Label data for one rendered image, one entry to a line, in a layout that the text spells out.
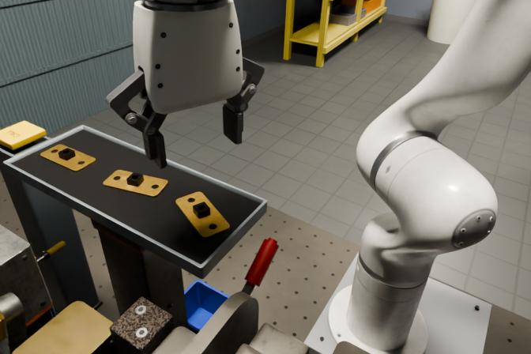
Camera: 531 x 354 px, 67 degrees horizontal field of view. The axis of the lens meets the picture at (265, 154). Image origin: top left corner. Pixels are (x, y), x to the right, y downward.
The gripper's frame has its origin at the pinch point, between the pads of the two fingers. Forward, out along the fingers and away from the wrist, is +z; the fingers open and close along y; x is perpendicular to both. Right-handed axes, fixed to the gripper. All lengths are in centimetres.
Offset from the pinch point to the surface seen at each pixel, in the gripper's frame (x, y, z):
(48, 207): -32.1, 15.1, 25.1
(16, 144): -32.0, 16.6, 11.3
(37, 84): -262, -6, 89
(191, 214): -1.1, 0.9, 10.7
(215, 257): 6.8, 1.9, 10.8
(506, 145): -70, -280, 127
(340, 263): -12, -44, 57
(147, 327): 6.5, 10.4, 17.0
